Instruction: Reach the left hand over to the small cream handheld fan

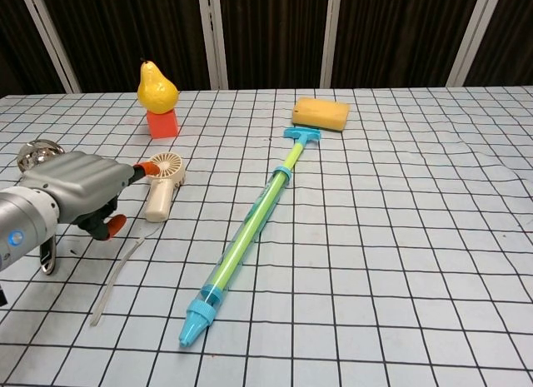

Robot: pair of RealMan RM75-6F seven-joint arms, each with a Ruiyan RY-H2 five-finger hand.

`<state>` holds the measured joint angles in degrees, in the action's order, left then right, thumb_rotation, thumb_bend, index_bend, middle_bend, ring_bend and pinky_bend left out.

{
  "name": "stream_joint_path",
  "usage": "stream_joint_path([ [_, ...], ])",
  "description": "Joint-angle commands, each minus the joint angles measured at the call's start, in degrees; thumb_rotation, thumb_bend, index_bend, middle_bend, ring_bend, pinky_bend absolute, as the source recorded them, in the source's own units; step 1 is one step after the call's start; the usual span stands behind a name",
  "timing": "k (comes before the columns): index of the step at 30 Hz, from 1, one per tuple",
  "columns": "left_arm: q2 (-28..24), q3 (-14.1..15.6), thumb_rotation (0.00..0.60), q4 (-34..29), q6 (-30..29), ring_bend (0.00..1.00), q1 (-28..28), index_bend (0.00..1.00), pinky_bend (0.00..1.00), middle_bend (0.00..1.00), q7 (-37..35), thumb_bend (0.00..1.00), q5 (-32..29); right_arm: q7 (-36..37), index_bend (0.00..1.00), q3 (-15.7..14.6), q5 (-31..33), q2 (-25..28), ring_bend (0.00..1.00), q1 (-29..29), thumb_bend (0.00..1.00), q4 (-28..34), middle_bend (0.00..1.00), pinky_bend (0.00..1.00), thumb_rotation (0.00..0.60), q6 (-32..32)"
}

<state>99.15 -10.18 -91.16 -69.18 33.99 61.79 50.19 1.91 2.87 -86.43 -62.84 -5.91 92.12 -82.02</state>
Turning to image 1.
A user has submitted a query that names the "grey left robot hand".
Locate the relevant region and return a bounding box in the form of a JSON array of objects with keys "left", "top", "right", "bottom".
[{"left": 19, "top": 151, "right": 162, "bottom": 242}]

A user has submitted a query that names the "beige handheld fan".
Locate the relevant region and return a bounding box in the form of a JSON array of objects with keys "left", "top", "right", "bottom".
[{"left": 144, "top": 151, "right": 187, "bottom": 223}]

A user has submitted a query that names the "red-orange block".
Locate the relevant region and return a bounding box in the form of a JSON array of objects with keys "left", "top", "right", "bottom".
[{"left": 145, "top": 109, "right": 181, "bottom": 139}]

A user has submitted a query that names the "yellow pear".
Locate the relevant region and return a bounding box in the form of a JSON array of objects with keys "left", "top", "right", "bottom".
[{"left": 137, "top": 58, "right": 180, "bottom": 114}]

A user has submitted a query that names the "blue green water squirter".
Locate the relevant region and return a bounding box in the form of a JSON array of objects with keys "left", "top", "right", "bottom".
[{"left": 179, "top": 127, "right": 323, "bottom": 348}]

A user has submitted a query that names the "yellow sponge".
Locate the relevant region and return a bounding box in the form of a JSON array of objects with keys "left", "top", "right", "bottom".
[{"left": 291, "top": 97, "right": 351, "bottom": 133}]

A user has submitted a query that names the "white checkered tablecloth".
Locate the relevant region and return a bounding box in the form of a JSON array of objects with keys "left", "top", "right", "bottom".
[{"left": 0, "top": 86, "right": 533, "bottom": 387}]

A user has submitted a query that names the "steel ladle with black handle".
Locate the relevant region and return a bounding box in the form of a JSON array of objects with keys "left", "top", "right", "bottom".
[{"left": 17, "top": 140, "right": 65, "bottom": 275}]

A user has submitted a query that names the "white fan wrist strap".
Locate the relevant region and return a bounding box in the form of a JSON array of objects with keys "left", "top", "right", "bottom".
[{"left": 90, "top": 221, "right": 162, "bottom": 326}]

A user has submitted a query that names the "white vertical frame post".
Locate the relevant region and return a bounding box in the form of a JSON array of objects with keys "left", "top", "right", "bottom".
[
  {"left": 197, "top": 0, "right": 229, "bottom": 91},
  {"left": 319, "top": 0, "right": 343, "bottom": 89},
  {"left": 446, "top": 0, "right": 499, "bottom": 88},
  {"left": 18, "top": 0, "right": 82, "bottom": 94}
]

